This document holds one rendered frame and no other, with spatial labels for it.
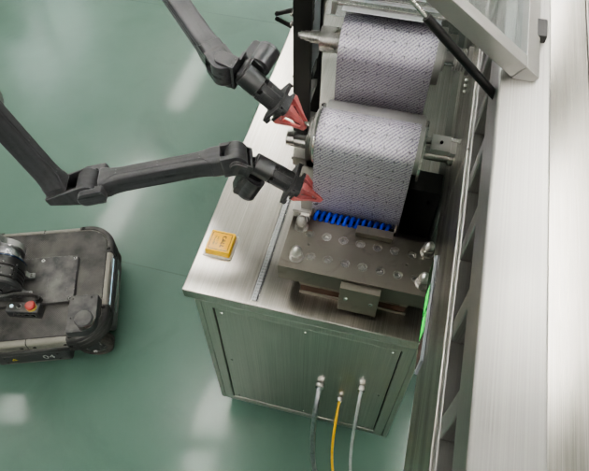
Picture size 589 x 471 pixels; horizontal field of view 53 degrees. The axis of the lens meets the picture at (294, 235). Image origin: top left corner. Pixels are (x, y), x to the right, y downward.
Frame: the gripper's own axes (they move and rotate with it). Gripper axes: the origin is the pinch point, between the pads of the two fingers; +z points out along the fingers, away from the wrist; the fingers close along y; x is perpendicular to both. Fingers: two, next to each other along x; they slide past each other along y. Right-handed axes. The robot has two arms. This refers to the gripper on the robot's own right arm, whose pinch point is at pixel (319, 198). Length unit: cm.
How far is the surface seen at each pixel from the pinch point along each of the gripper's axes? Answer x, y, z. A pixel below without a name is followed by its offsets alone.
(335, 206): 0.2, 0.3, 4.8
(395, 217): 8.4, 0.3, 18.6
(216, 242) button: -25.6, 10.7, -16.6
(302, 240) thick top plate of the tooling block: -4.8, 11.2, 0.4
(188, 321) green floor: -121, -4, 1
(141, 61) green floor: -162, -160, -75
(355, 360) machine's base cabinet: -24.8, 25.8, 33.0
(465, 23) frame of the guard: 70, 14, -10
